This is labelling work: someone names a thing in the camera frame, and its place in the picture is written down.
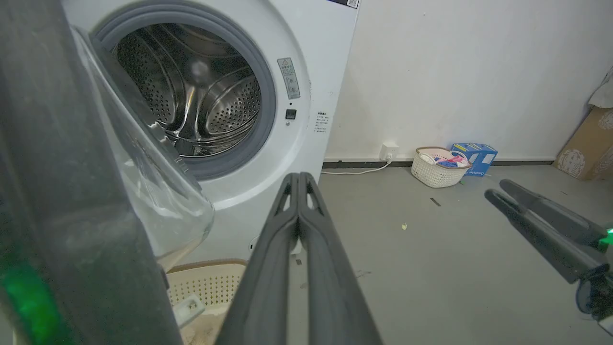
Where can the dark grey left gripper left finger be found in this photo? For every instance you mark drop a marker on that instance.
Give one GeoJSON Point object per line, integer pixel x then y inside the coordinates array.
{"type": "Point", "coordinates": [261, 287]}

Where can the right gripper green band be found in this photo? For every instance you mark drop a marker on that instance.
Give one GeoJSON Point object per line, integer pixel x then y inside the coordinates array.
{"type": "Point", "coordinates": [598, 292]}

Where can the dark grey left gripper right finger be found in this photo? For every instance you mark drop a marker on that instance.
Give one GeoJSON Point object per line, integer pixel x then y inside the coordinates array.
{"type": "Point", "coordinates": [335, 297]}

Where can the black door latch socket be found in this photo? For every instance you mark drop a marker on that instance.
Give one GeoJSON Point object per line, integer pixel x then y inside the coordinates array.
{"type": "Point", "coordinates": [290, 114]}

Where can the grey rubber door gasket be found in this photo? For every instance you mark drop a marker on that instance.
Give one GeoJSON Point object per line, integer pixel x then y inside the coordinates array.
{"type": "Point", "coordinates": [266, 96]}

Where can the open washing machine door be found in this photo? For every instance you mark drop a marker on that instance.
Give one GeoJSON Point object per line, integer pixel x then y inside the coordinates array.
{"type": "Point", "coordinates": [72, 191]}

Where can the white washing machine body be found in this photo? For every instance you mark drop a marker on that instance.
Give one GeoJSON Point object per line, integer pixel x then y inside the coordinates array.
{"type": "Point", "coordinates": [316, 57]}

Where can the beige perforated laundry basket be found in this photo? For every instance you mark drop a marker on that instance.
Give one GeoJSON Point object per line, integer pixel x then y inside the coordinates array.
{"type": "Point", "coordinates": [210, 282]}

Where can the white plastic basket tag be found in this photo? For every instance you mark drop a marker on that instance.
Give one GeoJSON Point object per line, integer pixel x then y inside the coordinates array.
{"type": "Point", "coordinates": [188, 311]}

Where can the brown printed cardboard box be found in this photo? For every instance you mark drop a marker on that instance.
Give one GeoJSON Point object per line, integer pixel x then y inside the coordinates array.
{"type": "Point", "coordinates": [586, 148]}

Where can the blue cardboard box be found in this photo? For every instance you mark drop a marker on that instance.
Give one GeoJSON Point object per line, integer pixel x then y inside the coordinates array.
{"type": "Point", "coordinates": [481, 155]}

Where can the small dark floor scrap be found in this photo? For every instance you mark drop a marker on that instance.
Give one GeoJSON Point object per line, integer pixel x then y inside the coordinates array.
{"type": "Point", "coordinates": [435, 201]}

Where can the colourful clothes pile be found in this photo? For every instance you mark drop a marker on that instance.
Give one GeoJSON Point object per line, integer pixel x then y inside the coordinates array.
{"type": "Point", "coordinates": [448, 161]}

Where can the small white woven basket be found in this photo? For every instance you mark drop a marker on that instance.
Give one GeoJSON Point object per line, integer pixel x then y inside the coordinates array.
{"type": "Point", "coordinates": [433, 175]}

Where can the white plastic sheet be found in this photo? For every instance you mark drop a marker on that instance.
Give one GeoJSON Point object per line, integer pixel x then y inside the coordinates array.
{"type": "Point", "coordinates": [604, 93]}

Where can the small printed text label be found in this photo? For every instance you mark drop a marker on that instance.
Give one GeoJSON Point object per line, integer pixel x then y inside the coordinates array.
{"type": "Point", "coordinates": [321, 122]}

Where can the stainless steel perforated drum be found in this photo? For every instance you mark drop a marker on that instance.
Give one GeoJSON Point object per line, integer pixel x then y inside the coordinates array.
{"type": "Point", "coordinates": [210, 96]}

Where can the grey warning sticker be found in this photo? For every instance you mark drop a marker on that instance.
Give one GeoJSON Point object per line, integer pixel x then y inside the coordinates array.
{"type": "Point", "coordinates": [289, 79]}

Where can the dark barcode sticker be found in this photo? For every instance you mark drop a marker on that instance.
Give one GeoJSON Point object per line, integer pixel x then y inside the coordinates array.
{"type": "Point", "coordinates": [346, 2]}

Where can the white wall socket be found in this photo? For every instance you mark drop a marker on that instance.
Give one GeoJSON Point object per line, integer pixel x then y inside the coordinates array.
{"type": "Point", "coordinates": [388, 151]}

